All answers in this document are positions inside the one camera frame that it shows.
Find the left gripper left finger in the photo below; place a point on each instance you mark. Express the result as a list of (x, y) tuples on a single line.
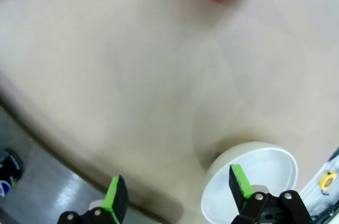
[(120, 200)]

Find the yellow tape measure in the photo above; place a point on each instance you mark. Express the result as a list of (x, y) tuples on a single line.
[(328, 180)]

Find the black Pepsi can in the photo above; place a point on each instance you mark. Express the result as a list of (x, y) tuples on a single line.
[(10, 165)]

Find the white plastic bowl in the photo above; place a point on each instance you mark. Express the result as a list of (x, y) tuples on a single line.
[(265, 165)]

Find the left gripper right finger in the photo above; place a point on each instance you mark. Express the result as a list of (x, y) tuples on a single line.
[(238, 184)]

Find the yellow tag device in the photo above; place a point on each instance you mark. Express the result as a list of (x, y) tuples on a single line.
[(315, 200)]

